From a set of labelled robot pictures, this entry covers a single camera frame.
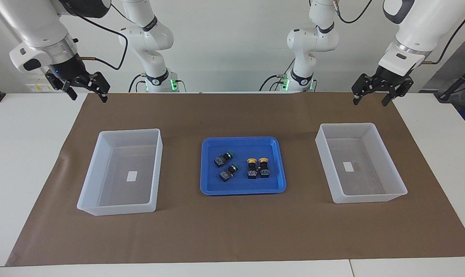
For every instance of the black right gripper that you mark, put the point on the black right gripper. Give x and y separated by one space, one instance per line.
72 71

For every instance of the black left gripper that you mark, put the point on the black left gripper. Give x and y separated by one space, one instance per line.
382 80

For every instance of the yellow push button switch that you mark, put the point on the yellow push button switch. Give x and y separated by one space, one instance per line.
251 169
263 168

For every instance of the green push button switch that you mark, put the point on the green push button switch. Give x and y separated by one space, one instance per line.
221 159
227 174

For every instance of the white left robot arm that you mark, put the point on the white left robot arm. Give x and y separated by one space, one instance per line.
417 23

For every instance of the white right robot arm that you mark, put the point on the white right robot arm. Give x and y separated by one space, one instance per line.
36 23

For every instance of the translucent white plastic box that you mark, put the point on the translucent white plastic box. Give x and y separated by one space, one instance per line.
365 169
117 192

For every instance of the small white box sticker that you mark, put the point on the small white box sticker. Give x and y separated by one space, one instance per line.
132 176
348 166

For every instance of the black tripod pole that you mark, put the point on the black tripod pole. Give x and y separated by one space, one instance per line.
455 82

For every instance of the blue plastic tray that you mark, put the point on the blue plastic tray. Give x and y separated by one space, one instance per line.
240 186

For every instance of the brown paper table mat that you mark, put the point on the brown paper table mat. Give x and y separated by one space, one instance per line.
232 231

